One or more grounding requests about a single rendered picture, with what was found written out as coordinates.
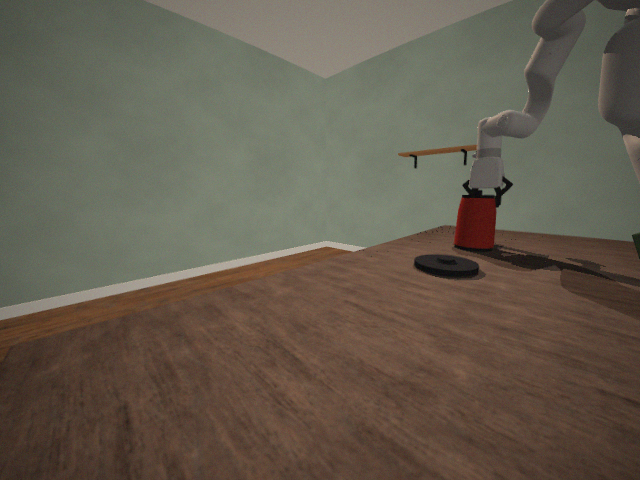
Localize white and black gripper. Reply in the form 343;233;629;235
462;157;513;208

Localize red electric kettle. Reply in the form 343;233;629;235
454;190;496;252

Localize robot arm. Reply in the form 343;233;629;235
472;0;640;183

